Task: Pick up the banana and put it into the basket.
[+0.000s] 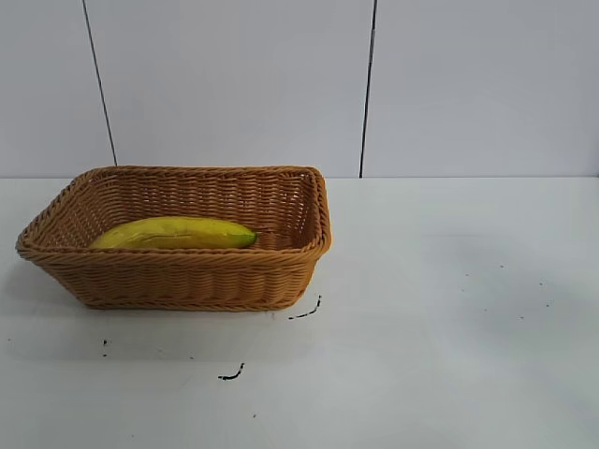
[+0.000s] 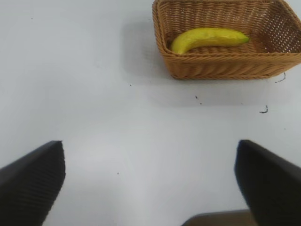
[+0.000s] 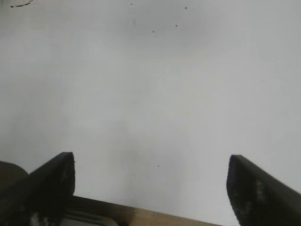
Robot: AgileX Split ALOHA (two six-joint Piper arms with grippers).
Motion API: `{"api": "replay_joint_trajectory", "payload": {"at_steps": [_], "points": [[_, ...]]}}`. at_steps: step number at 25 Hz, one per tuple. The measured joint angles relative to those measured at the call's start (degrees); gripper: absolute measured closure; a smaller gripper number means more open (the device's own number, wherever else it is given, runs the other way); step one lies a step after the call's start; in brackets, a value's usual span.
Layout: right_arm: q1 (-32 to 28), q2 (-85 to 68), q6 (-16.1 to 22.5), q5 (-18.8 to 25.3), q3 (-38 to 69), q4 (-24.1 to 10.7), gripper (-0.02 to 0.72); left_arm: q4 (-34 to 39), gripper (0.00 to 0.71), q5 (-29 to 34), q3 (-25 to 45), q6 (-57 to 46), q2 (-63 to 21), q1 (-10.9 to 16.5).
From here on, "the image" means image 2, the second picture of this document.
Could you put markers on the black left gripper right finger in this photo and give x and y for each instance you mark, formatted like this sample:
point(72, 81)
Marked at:
point(270, 183)

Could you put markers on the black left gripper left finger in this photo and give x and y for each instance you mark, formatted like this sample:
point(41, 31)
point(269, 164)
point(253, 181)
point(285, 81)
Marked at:
point(30, 183)

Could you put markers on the brown wicker basket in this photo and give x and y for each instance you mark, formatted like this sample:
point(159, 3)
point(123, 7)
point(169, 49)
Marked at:
point(223, 66)

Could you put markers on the yellow banana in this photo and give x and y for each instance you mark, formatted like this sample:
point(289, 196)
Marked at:
point(207, 37)

